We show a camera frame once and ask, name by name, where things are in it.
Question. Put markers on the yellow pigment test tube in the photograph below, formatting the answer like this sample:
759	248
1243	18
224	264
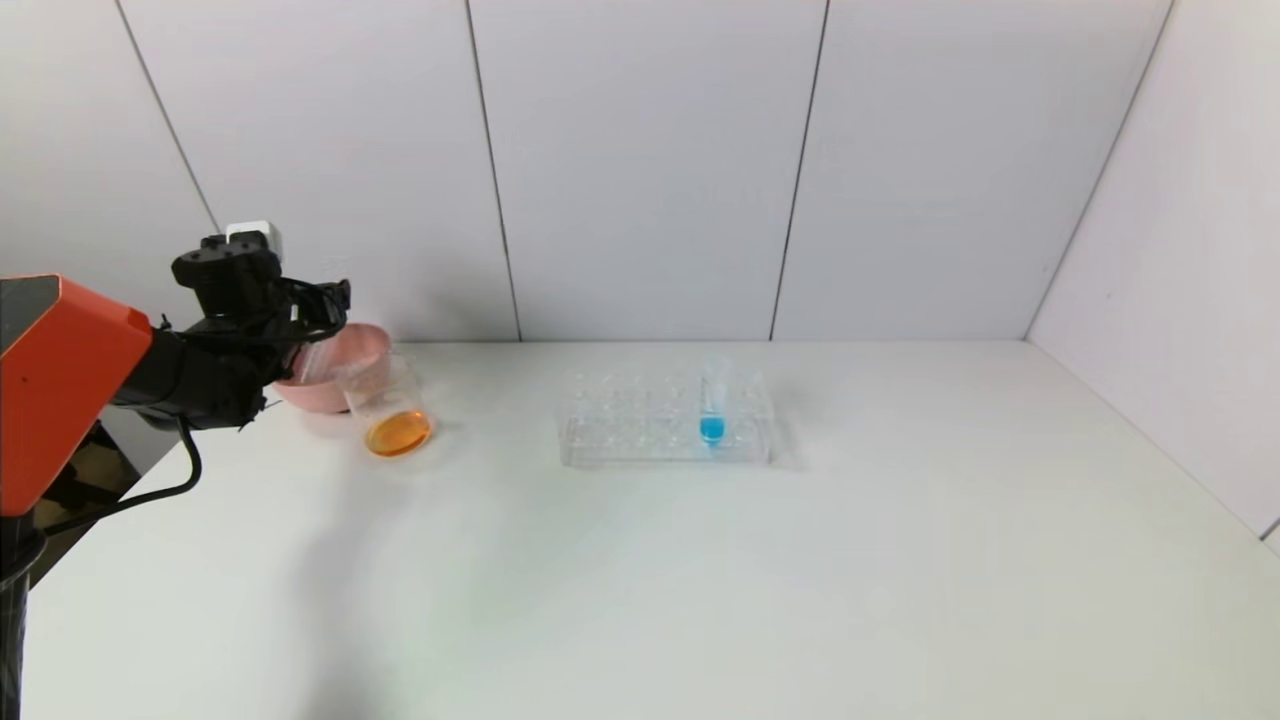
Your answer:
322	362

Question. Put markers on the clear glass beaker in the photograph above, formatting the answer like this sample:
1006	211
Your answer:
398	432

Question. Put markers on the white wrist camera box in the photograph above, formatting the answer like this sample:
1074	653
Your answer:
255	238

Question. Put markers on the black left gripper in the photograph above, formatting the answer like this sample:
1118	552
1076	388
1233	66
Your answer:
334	298

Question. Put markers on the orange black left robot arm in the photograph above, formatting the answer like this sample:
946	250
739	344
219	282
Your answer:
60	390

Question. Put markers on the blue pigment test tube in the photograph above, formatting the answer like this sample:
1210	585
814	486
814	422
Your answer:
711	430

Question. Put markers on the pink bowl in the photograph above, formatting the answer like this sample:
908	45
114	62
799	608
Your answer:
365	350

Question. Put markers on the clear plastic test tube rack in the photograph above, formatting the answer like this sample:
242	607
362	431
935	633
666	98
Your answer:
620	430

